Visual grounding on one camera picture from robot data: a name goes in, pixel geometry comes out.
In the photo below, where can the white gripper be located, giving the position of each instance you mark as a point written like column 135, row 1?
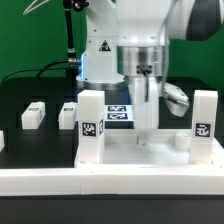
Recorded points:
column 145, row 105

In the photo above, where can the white desk top tray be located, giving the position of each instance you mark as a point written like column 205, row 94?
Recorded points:
column 122, row 151

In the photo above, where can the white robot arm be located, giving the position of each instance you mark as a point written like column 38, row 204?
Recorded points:
column 128, row 42

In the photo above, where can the white marker base plate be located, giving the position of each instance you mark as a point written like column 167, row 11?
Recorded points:
column 118, row 113

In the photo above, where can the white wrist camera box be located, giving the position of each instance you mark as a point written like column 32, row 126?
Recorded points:
column 176, row 100

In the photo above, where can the black post with connector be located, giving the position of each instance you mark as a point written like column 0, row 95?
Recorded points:
column 74, row 63

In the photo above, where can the white front obstacle wall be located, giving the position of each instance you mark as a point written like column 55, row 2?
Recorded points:
column 146, row 181

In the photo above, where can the white obstacle wall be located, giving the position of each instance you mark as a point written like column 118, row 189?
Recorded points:
column 146, row 181
column 2, row 142

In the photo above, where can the white left obstacle wall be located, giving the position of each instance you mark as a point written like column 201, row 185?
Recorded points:
column 2, row 142

